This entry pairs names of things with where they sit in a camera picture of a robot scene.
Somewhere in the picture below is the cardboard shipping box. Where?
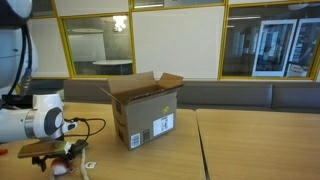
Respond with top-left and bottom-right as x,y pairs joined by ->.
99,70 -> 184,151

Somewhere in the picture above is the white round table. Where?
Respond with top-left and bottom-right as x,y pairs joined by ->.
92,59 -> 134,76

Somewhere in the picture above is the grey upholstered bench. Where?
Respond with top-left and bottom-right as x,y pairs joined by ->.
63,79 -> 320,113

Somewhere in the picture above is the wooden camera mounting plate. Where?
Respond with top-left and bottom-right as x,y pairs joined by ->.
17,140 -> 72,160

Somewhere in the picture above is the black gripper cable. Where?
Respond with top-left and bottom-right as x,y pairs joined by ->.
63,117 -> 107,138

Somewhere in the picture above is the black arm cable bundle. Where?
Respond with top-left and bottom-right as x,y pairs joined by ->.
6,23 -> 34,99

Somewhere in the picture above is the yellow window frame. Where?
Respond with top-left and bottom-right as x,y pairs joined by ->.
26,0 -> 320,98

